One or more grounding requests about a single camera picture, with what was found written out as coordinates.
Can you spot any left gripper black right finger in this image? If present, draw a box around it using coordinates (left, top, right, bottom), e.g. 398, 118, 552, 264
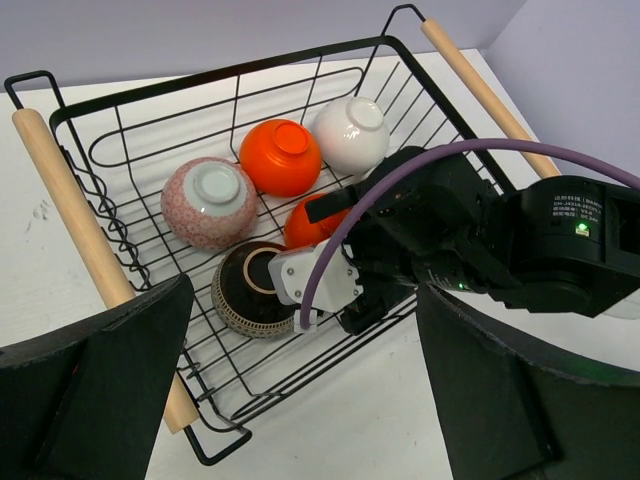
416, 285, 639, 479

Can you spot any black wire dish rack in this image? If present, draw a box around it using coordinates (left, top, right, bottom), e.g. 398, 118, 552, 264
3, 3, 562, 466

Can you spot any orange bowl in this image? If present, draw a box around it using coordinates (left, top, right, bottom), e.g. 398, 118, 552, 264
239, 119, 322, 197
283, 194, 349, 249

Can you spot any black white patterned bowl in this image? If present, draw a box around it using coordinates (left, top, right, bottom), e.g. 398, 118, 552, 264
160, 157, 258, 250

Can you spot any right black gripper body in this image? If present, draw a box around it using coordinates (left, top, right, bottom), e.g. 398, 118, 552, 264
339, 214, 418, 335

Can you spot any brown bowl beige inside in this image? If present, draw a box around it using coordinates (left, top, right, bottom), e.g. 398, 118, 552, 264
211, 241, 295, 339

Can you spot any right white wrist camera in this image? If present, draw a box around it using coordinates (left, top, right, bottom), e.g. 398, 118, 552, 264
267, 243, 366, 335

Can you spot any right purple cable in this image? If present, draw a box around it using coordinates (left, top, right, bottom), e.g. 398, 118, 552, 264
294, 137, 640, 333

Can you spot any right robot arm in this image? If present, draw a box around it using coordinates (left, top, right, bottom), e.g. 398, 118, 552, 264
339, 154, 639, 335

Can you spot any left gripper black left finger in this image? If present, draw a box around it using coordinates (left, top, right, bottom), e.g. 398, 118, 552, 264
1, 274, 194, 479

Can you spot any grey white bowl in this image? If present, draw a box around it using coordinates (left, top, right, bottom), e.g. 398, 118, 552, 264
311, 97, 390, 176

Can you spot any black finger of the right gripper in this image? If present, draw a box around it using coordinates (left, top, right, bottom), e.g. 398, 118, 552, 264
305, 186, 359, 224

